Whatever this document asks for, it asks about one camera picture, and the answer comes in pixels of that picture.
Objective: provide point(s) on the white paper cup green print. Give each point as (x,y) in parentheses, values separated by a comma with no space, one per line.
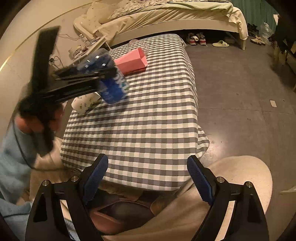
(82,103)

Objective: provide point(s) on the green curtain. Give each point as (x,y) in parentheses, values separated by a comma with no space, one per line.
(257,12)

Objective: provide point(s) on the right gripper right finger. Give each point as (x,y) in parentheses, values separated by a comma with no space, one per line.
(247,221)

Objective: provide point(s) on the green slipper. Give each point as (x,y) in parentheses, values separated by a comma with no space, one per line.
(220,44)

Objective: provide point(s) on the patterned blanket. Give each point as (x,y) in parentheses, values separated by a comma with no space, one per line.
(128,7)

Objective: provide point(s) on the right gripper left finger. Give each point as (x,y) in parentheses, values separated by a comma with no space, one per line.
(46,220)

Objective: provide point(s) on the checkered tablecloth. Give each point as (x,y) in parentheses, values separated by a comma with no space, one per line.
(149,135)

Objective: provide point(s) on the white nightstand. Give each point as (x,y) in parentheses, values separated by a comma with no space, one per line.
(82,51)

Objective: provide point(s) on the bed with cream frame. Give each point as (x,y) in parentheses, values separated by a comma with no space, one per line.
(186,15)

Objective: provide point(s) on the light blue sleeve forearm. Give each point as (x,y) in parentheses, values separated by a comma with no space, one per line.
(17,157)

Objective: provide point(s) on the clear glass cup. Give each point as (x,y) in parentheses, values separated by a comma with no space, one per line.
(135,43)

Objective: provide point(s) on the blue plastic cup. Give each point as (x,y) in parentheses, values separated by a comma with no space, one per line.
(111,86)

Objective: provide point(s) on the person's left hand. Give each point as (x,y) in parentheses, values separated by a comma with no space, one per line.
(32,124)

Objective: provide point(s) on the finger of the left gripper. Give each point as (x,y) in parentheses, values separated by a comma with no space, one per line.
(62,90)
(73,73)

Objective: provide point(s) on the large water jug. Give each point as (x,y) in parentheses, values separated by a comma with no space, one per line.
(265,31)

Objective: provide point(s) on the pink box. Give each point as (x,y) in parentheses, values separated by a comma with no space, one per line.
(133,61)

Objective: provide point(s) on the plastic water bottle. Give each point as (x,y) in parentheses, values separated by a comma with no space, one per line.
(84,40)

